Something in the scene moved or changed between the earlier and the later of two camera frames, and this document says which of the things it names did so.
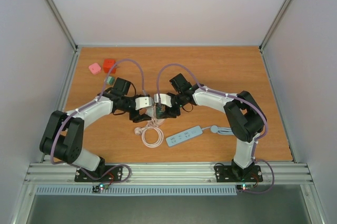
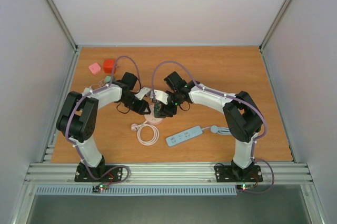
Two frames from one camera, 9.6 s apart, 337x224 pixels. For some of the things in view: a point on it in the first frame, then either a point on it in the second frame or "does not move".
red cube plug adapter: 108,64 does not move
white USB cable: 155,122 to 101,83
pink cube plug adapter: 95,68 does not move
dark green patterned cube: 160,111 does not move
